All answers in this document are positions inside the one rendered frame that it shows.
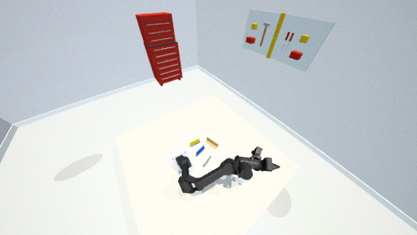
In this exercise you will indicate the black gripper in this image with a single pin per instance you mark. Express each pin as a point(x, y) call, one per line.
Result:
point(263, 165)

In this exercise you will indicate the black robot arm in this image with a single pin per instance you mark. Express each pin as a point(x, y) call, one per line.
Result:
point(240, 166)

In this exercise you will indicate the tan notched board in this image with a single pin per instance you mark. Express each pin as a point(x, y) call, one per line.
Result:
point(212, 143)

